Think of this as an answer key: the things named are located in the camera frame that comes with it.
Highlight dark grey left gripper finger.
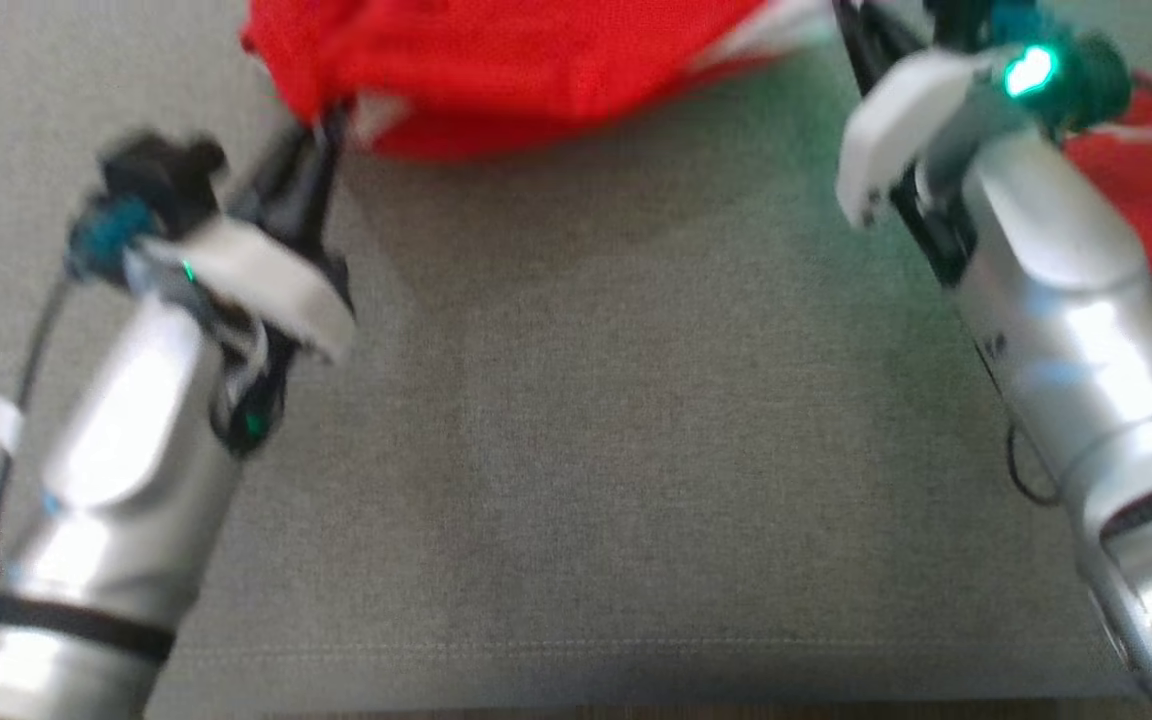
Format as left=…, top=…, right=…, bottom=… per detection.
left=231, top=118, right=325, bottom=229
left=284, top=103, right=350, bottom=256

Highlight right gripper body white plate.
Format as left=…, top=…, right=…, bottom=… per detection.
left=833, top=46, right=1002, bottom=231

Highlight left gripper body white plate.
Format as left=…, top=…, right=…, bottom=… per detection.
left=124, top=212, right=359, bottom=367

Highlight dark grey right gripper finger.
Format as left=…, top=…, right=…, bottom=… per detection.
left=829, top=0, right=925, bottom=101

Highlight grey fabric sofa seat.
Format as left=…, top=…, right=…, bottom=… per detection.
left=0, top=0, right=1152, bottom=706

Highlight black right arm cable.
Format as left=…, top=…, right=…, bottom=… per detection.
left=1004, top=425, right=1065, bottom=506

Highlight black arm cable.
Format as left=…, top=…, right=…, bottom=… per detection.
left=0, top=195, right=157, bottom=586
left=1004, top=425, right=1065, bottom=506

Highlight red shorts with white panels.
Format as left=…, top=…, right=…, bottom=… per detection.
left=239, top=0, right=837, bottom=161

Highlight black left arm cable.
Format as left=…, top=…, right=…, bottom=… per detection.
left=0, top=195, right=157, bottom=586

